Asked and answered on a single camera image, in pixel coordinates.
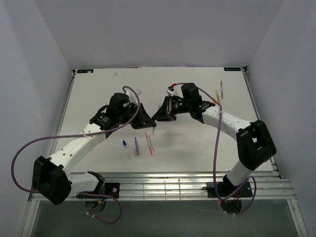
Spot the dark blue left corner sticker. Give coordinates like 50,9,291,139
77,69,94,74

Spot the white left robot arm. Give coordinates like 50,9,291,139
32,103,157,205

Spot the pink label clear pen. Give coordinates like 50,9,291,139
220,80,224,100

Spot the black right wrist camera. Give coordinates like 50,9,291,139
181,82,201,103

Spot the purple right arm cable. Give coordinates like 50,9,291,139
167,82,257,216

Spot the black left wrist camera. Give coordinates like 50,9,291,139
108,93,129,114

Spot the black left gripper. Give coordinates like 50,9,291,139
118,103,157,129

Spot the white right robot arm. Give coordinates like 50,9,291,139
153,96,277,196

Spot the red highlighter pen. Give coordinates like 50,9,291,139
144,131,153,155

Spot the aluminium frame rail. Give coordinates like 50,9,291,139
102,171,296,201

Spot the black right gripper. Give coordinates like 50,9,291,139
152,95,192,122

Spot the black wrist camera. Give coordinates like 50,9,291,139
108,93,129,114
181,82,201,103

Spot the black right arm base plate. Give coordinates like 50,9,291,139
203,175,253,198

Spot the yellow highlighter pen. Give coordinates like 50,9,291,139
215,90,221,105

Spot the dark blue corner sticker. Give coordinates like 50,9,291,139
77,69,94,74
224,67,241,72

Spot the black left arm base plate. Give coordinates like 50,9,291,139
76,182,120,198

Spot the purple highlighter pen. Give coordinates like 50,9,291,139
134,137,140,156

